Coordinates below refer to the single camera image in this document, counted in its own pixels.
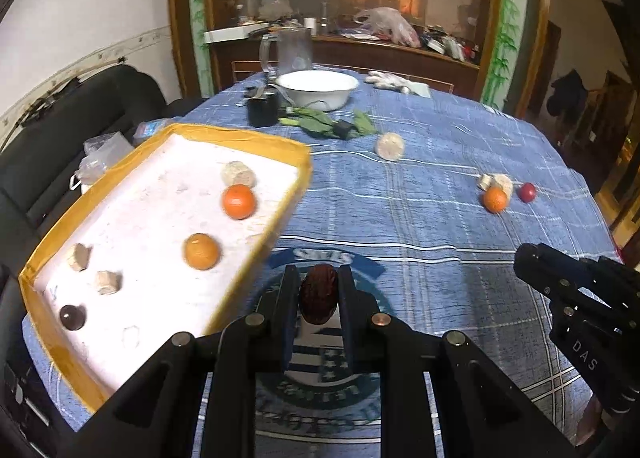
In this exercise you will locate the dark jacket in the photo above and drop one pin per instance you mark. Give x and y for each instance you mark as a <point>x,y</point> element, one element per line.
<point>567,92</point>

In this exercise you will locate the pale green cloth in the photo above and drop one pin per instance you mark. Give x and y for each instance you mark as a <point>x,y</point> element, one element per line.
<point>417,88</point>

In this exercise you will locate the white flat box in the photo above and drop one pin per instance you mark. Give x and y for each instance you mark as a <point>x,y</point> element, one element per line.
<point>227,34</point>

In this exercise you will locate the black leather chair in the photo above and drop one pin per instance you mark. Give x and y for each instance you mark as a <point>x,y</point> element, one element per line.
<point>75,107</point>

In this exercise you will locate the round beige cake on table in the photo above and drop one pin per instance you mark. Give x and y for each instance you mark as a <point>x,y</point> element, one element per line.
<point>390,146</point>

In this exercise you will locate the clear crumpled plastic bag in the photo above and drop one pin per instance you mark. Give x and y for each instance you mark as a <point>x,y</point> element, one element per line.
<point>102,157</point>

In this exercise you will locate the pink white plastic bag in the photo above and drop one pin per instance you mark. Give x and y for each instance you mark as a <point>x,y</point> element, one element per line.
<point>390,25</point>

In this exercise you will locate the dark brown round nut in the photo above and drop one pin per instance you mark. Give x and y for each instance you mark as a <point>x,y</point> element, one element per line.
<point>72,316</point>

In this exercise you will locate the white enamel bowl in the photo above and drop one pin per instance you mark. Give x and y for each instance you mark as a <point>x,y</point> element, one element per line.
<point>317,87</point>

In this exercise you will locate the orange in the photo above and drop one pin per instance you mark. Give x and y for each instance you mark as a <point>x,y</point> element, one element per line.
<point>495,200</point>
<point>239,201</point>
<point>201,251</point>

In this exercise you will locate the yellow cardboard tray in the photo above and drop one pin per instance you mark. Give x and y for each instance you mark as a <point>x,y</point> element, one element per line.
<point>145,218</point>

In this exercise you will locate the green leafy vegetable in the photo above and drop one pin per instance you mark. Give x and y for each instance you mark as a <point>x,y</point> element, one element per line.
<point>315,121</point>

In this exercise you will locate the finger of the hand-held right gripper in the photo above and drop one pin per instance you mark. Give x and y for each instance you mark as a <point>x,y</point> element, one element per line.
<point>555,273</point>

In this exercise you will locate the red date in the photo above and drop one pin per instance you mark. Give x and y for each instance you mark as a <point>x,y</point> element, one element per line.
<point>317,295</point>

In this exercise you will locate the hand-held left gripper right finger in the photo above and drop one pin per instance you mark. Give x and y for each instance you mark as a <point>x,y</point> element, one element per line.
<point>348,323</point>

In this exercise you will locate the wooden counter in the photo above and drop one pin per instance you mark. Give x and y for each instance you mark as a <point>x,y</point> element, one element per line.
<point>350,55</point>

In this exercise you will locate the black cup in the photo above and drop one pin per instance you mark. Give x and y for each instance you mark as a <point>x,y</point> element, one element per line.
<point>262,107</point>

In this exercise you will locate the blue plaid tablecloth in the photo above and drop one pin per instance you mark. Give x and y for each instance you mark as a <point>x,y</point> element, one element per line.
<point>425,238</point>

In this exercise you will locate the white work glove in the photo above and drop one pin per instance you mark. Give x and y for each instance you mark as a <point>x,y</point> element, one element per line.
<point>387,80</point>

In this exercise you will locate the red apple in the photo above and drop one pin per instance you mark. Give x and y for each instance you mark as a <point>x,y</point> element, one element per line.
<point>526,192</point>

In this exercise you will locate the beige pastry on table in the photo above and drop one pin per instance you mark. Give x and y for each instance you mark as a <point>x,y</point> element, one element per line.
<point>497,181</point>

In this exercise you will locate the clear glass pitcher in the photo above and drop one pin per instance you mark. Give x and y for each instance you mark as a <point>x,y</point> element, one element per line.
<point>292,52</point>

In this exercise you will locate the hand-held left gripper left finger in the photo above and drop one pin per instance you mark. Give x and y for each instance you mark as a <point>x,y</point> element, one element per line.
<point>289,323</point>

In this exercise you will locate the bamboo painted pillar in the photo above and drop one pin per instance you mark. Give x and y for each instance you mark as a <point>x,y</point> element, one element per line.
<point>505,27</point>

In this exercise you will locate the large round corn cob piece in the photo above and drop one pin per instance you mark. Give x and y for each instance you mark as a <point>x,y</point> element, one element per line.
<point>239,172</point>

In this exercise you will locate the small corn cob chunk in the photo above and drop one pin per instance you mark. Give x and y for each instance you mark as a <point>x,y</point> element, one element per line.
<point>79,257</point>
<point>108,282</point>

